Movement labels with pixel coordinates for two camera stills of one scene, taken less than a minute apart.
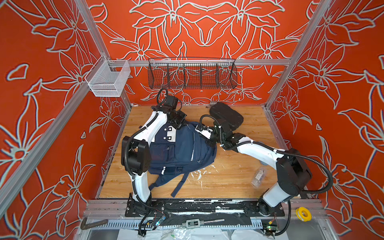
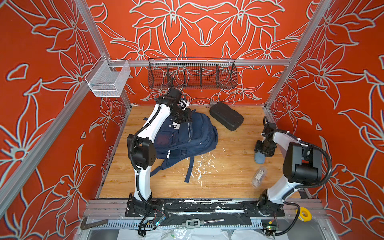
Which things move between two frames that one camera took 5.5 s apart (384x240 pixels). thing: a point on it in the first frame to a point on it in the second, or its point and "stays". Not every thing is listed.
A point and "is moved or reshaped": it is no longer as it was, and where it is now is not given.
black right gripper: (214, 129) to (258, 147)
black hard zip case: (226, 115) stays
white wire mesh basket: (106, 78) stays
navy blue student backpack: (178, 150) is moved or reshaped
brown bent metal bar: (83, 226) stays
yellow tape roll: (303, 214) stays
